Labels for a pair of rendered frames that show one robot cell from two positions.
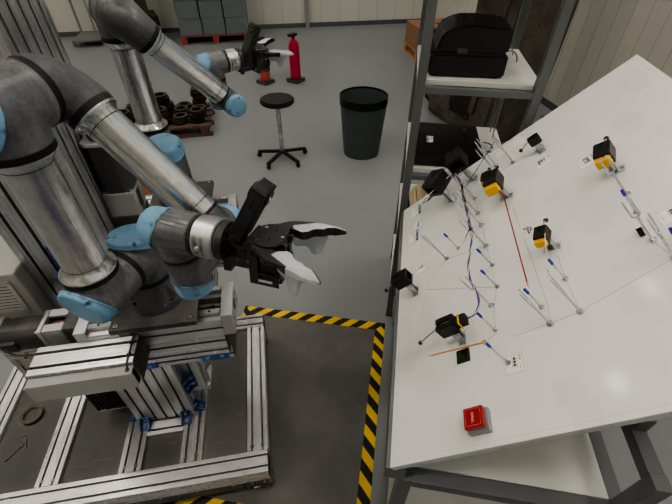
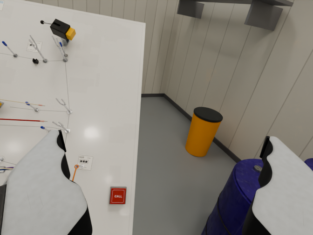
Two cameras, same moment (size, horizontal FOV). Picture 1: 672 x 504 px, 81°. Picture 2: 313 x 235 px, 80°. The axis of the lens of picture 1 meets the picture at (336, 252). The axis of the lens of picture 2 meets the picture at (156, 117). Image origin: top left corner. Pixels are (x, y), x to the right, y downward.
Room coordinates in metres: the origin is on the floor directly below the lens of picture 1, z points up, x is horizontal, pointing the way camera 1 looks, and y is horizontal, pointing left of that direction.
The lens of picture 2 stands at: (0.51, 0.10, 1.65)
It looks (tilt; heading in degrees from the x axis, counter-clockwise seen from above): 28 degrees down; 248
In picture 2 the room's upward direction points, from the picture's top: 11 degrees clockwise
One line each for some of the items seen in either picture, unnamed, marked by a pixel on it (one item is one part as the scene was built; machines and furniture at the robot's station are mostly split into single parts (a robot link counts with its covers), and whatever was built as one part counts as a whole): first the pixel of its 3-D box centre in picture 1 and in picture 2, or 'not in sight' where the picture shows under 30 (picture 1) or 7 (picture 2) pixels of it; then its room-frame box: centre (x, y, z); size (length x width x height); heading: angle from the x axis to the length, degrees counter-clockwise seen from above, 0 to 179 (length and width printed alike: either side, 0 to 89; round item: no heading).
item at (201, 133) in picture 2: not in sight; (201, 132); (-0.97, -1.81, 0.31); 0.39 x 0.39 x 0.62
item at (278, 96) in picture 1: (280, 128); not in sight; (3.70, 0.56, 0.31); 0.52 x 0.50 x 0.62; 98
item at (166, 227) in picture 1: (174, 231); not in sight; (0.54, 0.29, 1.56); 0.11 x 0.08 x 0.09; 74
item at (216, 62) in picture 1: (211, 64); not in sight; (1.49, 0.45, 1.56); 0.11 x 0.08 x 0.09; 125
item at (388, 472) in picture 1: (402, 308); not in sight; (0.97, -0.25, 0.83); 1.18 x 0.06 x 0.06; 171
